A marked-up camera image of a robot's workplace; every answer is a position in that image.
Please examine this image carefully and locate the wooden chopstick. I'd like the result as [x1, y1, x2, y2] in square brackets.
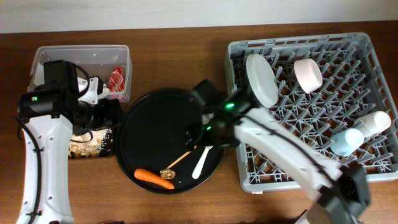
[167, 145, 198, 169]

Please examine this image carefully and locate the pistachio shells and rice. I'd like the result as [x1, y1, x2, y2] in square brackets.
[68, 129, 114, 159]

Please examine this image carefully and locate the red snack wrapper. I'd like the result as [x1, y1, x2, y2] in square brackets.
[108, 67, 125, 92]

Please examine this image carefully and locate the white plastic fork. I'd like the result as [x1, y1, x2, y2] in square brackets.
[192, 146, 213, 179]

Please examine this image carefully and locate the brown food lump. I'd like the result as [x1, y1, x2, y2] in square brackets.
[160, 169, 176, 180]

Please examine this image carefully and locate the orange carrot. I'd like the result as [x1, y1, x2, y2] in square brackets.
[134, 169, 175, 190]

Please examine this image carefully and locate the grey plate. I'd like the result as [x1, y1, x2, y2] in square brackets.
[246, 54, 279, 108]

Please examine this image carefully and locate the small pink saucer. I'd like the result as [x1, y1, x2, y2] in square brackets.
[294, 58, 323, 94]

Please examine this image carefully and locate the blue plastic cup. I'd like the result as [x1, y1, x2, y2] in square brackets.
[330, 128, 364, 157]

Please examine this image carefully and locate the white paper cup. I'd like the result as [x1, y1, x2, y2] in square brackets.
[354, 111, 392, 139]

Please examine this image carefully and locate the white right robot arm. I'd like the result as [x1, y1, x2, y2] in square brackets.
[187, 80, 371, 223]

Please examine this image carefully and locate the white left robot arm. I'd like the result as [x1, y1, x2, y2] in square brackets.
[16, 60, 123, 223]

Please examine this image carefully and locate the clear plastic waste bin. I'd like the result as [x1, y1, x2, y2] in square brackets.
[27, 45, 132, 103]

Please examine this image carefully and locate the grey dishwasher rack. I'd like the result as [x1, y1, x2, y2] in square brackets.
[224, 32, 397, 182]

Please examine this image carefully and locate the black rectangular tray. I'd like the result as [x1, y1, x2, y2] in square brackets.
[67, 104, 118, 160]

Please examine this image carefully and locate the round black serving tray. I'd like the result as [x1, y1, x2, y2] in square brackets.
[114, 89, 223, 195]

